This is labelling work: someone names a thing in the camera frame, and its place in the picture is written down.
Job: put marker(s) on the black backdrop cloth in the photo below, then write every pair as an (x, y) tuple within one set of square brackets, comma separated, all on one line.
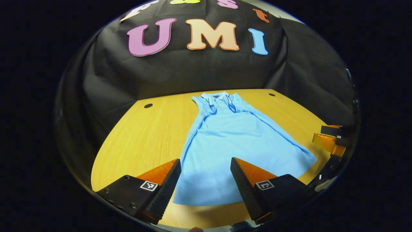
[(193, 71)]

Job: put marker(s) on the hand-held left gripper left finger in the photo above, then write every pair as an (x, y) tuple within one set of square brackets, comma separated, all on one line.
[(164, 193)]

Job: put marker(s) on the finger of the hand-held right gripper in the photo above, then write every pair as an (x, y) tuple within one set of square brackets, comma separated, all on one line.
[(333, 130), (328, 142)]

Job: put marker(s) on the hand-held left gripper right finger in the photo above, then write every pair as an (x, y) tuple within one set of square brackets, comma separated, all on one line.
[(246, 193)]

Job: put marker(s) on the light blue T-shirt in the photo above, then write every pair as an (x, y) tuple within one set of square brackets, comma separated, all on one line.
[(225, 138)]

